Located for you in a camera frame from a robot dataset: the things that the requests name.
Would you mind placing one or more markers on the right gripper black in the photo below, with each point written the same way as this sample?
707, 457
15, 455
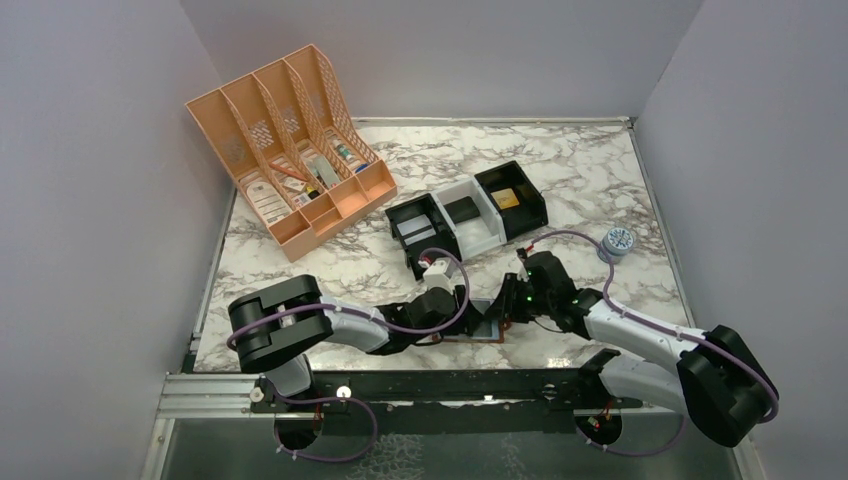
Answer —
505, 306

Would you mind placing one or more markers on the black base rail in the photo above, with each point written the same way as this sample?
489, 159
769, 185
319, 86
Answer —
437, 402

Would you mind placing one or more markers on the black bin left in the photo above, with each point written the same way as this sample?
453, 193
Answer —
444, 237

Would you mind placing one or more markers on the blue white small jar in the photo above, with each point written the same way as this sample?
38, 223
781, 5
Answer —
615, 245

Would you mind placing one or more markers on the black bin right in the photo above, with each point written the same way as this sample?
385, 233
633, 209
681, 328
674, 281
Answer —
531, 214

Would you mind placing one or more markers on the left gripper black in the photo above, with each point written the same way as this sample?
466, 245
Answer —
464, 323

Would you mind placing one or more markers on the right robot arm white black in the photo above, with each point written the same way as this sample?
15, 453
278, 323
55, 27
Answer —
711, 377

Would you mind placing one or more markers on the orange plastic file organizer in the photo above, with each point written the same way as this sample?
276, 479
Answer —
286, 138

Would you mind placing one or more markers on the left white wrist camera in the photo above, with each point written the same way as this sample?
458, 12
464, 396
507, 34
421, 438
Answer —
439, 274

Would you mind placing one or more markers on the black bin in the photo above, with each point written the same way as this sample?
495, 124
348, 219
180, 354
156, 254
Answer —
444, 237
531, 214

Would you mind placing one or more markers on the brown leather card holder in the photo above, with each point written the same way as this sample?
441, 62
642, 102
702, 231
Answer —
473, 327

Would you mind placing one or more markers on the black object in white bin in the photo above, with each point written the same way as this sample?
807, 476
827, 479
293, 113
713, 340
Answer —
462, 210

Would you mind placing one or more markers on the white card in black bin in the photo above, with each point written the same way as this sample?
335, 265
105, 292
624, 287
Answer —
415, 229

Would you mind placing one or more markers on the white bin middle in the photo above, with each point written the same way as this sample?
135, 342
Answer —
481, 234

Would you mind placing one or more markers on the gold card in black bin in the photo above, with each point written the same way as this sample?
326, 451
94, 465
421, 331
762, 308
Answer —
505, 199

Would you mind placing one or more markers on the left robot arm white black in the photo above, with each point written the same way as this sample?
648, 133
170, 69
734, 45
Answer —
273, 328

